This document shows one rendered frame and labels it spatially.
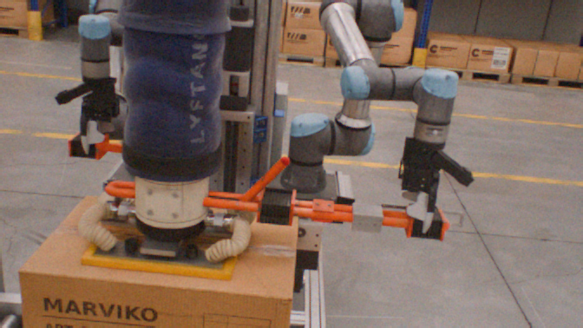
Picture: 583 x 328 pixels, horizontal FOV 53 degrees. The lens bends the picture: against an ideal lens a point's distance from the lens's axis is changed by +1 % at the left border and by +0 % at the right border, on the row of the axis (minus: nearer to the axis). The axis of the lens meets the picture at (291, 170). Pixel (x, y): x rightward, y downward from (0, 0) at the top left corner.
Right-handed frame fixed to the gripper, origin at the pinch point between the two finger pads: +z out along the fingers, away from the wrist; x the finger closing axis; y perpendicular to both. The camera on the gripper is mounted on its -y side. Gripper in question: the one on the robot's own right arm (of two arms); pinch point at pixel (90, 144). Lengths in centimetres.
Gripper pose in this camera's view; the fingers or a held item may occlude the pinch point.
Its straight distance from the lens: 173.8
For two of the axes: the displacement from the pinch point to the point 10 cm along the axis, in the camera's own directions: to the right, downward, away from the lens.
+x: 0.7, -3.9, 9.2
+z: -1.0, 9.1, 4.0
